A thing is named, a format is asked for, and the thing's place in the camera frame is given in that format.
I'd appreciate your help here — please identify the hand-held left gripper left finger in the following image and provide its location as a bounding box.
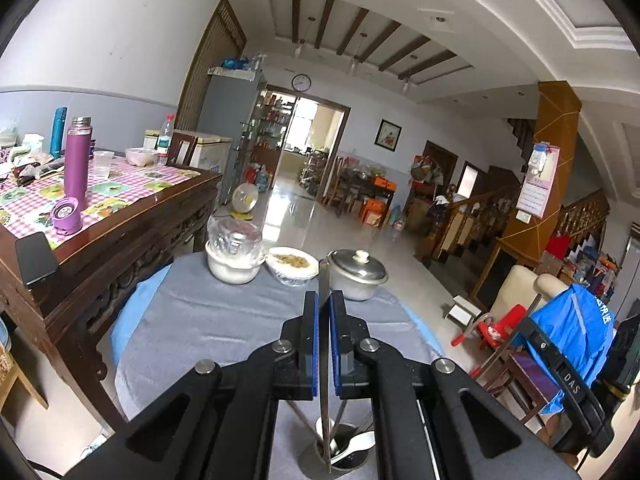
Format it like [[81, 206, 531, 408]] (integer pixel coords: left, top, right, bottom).
[[65, 291, 321, 480]]

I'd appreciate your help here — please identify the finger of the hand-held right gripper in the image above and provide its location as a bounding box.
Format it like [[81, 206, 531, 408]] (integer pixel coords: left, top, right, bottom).
[[520, 316, 608, 441]]

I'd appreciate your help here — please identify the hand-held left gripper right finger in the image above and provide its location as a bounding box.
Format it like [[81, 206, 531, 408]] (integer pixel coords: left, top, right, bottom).
[[330, 290, 581, 480]]

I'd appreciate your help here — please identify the white plastic spoon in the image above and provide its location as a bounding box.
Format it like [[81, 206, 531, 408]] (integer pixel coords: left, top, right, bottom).
[[332, 430, 376, 461]]

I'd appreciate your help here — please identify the metal utensil holder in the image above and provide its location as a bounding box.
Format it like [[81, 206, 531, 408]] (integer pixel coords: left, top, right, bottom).
[[300, 417, 376, 476]]

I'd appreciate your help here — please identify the blue shirt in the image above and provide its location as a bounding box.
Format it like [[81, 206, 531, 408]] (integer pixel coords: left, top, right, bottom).
[[525, 284, 616, 416]]

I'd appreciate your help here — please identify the dark wooden chair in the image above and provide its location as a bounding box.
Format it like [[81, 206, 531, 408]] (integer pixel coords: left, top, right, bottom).
[[475, 350, 566, 436]]

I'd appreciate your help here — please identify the red plastic chair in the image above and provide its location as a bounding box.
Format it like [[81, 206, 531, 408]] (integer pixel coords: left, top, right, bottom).
[[451, 304, 528, 351]]

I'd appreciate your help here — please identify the metal pot with lid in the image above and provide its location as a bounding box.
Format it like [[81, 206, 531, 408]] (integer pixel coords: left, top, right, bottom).
[[326, 249, 389, 302]]

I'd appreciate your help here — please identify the bowl of food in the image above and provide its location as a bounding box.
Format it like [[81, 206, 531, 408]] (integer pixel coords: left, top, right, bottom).
[[265, 246, 321, 288]]

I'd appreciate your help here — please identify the cream armchair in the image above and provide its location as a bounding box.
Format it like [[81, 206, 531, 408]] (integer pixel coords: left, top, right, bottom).
[[492, 264, 571, 331]]

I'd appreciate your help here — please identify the white ceramic bowl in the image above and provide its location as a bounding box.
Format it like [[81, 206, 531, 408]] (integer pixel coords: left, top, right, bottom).
[[205, 241, 266, 285]]

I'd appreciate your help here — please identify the white step stool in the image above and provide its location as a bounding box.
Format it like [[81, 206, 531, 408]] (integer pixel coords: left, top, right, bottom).
[[444, 296, 483, 321]]

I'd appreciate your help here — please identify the grey table cloth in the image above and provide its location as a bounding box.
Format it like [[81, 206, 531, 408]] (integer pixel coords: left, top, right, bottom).
[[114, 252, 431, 480]]

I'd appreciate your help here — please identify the small round fan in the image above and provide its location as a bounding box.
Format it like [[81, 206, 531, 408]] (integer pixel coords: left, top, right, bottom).
[[231, 183, 259, 221]]

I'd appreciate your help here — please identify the light blue cloth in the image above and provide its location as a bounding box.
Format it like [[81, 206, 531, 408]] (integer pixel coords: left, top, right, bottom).
[[110, 265, 173, 361]]

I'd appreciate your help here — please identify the wooden pillar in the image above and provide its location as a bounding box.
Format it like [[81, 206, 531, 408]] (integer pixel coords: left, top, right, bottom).
[[500, 81, 583, 261]]

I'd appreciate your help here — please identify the white chest freezer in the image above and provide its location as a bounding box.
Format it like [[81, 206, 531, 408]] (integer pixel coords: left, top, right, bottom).
[[172, 130, 233, 173]]

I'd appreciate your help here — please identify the carved wooden table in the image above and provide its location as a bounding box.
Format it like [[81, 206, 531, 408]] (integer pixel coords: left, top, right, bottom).
[[0, 170, 223, 431]]

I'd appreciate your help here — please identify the grey refrigerator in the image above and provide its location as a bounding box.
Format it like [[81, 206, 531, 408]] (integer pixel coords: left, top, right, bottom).
[[196, 67, 267, 206]]

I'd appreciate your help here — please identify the clear plastic water bottle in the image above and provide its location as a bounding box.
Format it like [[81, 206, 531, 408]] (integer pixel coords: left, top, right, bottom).
[[156, 114, 177, 166]]

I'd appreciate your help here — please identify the pink checkered tablecloth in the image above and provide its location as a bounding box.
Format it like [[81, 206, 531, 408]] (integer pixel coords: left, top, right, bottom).
[[0, 149, 201, 241]]

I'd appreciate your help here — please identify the covered bowl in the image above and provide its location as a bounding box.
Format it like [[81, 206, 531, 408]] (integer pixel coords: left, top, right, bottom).
[[125, 147, 160, 167]]

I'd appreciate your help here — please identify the purple thermos lid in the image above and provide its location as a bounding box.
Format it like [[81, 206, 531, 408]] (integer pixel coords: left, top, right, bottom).
[[50, 196, 85, 235]]

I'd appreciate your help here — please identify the black phone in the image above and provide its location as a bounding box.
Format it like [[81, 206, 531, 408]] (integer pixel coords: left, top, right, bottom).
[[15, 232, 57, 287]]

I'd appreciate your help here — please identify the purple thermos bottle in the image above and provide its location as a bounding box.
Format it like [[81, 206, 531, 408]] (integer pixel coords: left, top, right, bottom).
[[63, 116, 94, 206]]

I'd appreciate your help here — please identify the teal bottle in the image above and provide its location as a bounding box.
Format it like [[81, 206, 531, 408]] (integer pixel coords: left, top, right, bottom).
[[50, 106, 68, 159]]

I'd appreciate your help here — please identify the hanging wall calendar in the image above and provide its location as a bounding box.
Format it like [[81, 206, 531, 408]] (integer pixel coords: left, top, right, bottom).
[[515, 142, 560, 218]]

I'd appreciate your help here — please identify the framed wall picture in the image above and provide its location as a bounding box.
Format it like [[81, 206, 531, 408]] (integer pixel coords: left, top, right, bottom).
[[375, 119, 403, 151]]

